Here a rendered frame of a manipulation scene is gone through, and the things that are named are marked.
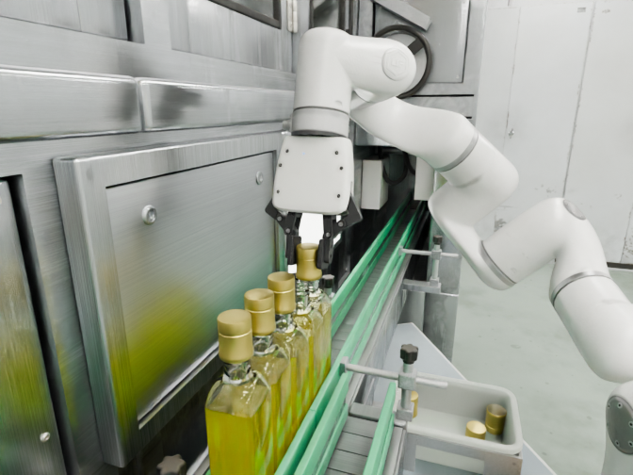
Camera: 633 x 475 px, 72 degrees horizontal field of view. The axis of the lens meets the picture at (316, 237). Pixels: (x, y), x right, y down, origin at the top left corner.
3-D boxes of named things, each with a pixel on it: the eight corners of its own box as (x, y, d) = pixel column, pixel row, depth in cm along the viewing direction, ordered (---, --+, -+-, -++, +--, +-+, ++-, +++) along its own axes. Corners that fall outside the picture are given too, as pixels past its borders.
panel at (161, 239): (332, 240, 131) (333, 123, 121) (342, 241, 130) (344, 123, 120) (102, 464, 49) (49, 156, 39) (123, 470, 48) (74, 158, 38)
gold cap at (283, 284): (274, 301, 58) (273, 270, 57) (300, 304, 57) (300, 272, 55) (263, 312, 55) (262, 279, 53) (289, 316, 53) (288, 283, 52)
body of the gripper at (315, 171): (272, 122, 56) (266, 209, 57) (349, 122, 53) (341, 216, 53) (294, 134, 63) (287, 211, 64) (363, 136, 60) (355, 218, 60)
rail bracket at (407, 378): (342, 396, 75) (344, 331, 72) (444, 417, 70) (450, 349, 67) (337, 407, 73) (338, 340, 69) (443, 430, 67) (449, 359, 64)
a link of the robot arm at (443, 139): (462, 170, 63) (355, 73, 55) (408, 174, 75) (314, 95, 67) (487, 122, 64) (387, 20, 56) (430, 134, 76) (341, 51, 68)
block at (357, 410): (352, 433, 77) (353, 398, 75) (406, 445, 74) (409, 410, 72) (347, 447, 74) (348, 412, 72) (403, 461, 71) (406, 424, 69)
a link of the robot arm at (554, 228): (559, 335, 66) (525, 273, 78) (648, 286, 60) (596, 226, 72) (504, 291, 61) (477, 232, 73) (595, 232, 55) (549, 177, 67)
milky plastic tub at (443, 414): (397, 402, 94) (398, 368, 91) (509, 426, 87) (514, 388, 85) (381, 463, 78) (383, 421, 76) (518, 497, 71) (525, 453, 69)
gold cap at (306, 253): (300, 270, 62) (300, 240, 61) (325, 273, 61) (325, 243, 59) (291, 279, 59) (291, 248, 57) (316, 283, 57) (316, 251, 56)
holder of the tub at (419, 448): (372, 400, 95) (373, 368, 93) (508, 429, 87) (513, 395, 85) (352, 457, 80) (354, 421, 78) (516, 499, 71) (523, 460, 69)
